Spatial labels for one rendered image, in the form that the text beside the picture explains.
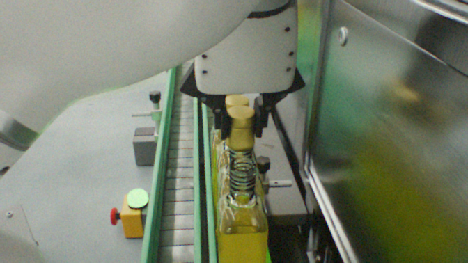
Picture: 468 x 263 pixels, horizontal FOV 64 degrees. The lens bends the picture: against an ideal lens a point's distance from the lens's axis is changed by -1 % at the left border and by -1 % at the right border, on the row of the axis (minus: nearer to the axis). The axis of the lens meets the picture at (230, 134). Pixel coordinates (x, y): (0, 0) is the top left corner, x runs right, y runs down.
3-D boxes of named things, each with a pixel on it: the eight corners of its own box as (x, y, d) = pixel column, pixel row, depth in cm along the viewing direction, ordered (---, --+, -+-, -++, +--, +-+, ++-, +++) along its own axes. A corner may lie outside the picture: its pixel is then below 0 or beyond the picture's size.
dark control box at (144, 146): (164, 165, 107) (161, 140, 102) (136, 167, 106) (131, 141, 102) (166, 149, 114) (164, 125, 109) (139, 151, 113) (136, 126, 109)
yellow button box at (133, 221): (157, 238, 83) (152, 213, 79) (122, 240, 83) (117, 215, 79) (159, 216, 89) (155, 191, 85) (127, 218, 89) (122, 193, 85)
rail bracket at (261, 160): (290, 223, 70) (297, 164, 63) (253, 225, 69) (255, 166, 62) (285, 209, 73) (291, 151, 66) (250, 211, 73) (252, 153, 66)
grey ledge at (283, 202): (303, 248, 76) (309, 206, 71) (260, 250, 76) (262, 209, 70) (246, 72, 157) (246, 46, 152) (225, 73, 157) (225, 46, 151)
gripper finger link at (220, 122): (225, 78, 42) (224, 122, 47) (196, 79, 42) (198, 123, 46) (228, 97, 40) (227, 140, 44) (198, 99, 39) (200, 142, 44)
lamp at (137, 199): (147, 209, 80) (145, 198, 79) (126, 210, 80) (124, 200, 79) (150, 195, 84) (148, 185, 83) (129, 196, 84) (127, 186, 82)
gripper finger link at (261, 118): (284, 76, 42) (277, 120, 47) (255, 77, 42) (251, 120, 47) (290, 94, 40) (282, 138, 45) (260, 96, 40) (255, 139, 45)
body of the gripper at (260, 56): (297, -36, 36) (283, 62, 44) (189, -35, 35) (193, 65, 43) (317, 1, 30) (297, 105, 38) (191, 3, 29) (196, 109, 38)
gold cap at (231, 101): (250, 135, 50) (251, 105, 48) (223, 135, 50) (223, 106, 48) (248, 122, 53) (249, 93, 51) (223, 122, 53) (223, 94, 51)
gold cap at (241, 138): (257, 150, 45) (258, 117, 42) (227, 152, 44) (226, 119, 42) (252, 135, 48) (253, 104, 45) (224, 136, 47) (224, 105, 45)
